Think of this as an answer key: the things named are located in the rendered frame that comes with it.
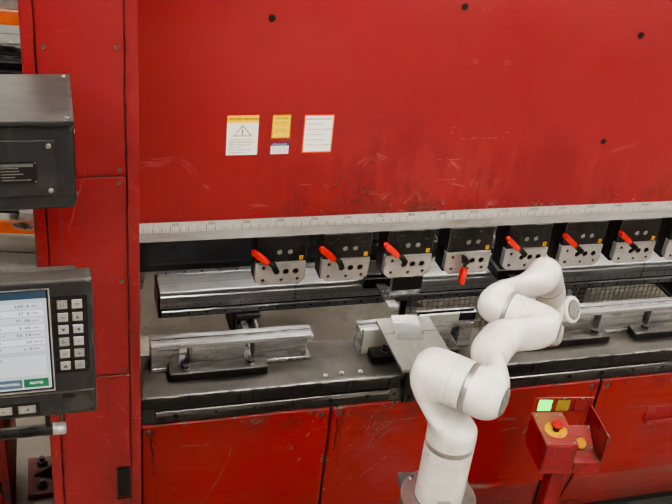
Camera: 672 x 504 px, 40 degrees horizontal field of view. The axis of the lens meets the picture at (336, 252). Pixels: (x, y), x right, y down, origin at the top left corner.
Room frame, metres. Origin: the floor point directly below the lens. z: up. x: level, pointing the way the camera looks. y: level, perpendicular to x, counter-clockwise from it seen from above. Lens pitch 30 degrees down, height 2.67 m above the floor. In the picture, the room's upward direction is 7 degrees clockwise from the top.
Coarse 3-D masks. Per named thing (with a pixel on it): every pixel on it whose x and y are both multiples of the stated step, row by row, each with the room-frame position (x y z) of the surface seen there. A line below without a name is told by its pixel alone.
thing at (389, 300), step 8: (368, 272) 2.68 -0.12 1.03; (376, 272) 2.69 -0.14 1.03; (360, 280) 2.69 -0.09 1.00; (368, 280) 2.66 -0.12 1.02; (376, 280) 2.67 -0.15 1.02; (384, 280) 2.68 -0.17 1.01; (384, 288) 2.64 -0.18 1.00; (384, 296) 2.59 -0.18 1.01; (392, 296) 2.60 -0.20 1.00; (392, 304) 2.55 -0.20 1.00
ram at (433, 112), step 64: (192, 0) 2.24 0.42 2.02; (256, 0) 2.29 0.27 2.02; (320, 0) 2.34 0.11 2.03; (384, 0) 2.40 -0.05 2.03; (448, 0) 2.45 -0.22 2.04; (512, 0) 2.51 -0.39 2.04; (576, 0) 2.58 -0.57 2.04; (640, 0) 2.64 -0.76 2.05; (192, 64) 2.24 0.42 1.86; (256, 64) 2.29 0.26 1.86; (320, 64) 2.35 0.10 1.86; (384, 64) 2.40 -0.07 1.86; (448, 64) 2.46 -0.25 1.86; (512, 64) 2.53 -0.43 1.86; (576, 64) 2.59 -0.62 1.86; (640, 64) 2.66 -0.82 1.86; (192, 128) 2.24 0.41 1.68; (384, 128) 2.41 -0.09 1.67; (448, 128) 2.47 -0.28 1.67; (512, 128) 2.54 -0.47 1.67; (576, 128) 2.61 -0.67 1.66; (640, 128) 2.68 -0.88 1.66; (192, 192) 2.24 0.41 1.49; (256, 192) 2.30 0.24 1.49; (320, 192) 2.36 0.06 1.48; (384, 192) 2.42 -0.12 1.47; (448, 192) 2.49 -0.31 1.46; (512, 192) 2.55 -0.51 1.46; (576, 192) 2.63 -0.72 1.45; (640, 192) 2.70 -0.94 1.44
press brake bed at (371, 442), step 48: (528, 384) 2.51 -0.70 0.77; (576, 384) 2.56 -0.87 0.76; (624, 384) 2.62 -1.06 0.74; (144, 432) 2.09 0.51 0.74; (192, 432) 2.14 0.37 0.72; (240, 432) 2.19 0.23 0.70; (288, 432) 2.24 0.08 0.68; (336, 432) 2.29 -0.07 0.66; (384, 432) 2.34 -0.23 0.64; (480, 432) 2.46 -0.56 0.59; (624, 432) 2.65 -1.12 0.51; (144, 480) 2.09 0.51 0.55; (192, 480) 2.14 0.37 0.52; (240, 480) 2.19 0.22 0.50; (288, 480) 2.24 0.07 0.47; (336, 480) 2.30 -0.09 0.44; (384, 480) 2.35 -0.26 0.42; (480, 480) 2.47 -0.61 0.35; (528, 480) 2.53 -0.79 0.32; (576, 480) 2.61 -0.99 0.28; (624, 480) 2.69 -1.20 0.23
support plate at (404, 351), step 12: (384, 324) 2.44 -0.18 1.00; (420, 324) 2.46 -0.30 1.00; (432, 324) 2.47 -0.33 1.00; (384, 336) 2.37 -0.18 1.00; (432, 336) 2.40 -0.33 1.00; (396, 348) 2.31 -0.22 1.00; (408, 348) 2.32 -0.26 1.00; (420, 348) 2.33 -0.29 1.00; (444, 348) 2.34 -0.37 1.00; (396, 360) 2.26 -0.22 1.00; (408, 360) 2.26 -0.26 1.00
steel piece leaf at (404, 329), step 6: (396, 324) 2.44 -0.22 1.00; (402, 324) 2.44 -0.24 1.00; (408, 324) 2.45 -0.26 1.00; (414, 324) 2.45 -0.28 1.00; (396, 330) 2.41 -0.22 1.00; (402, 330) 2.41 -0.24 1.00; (408, 330) 2.41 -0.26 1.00; (414, 330) 2.42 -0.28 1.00; (420, 330) 2.42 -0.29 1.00; (396, 336) 2.38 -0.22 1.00; (402, 336) 2.37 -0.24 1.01; (408, 336) 2.37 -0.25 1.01; (414, 336) 2.37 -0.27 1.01; (420, 336) 2.38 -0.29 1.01
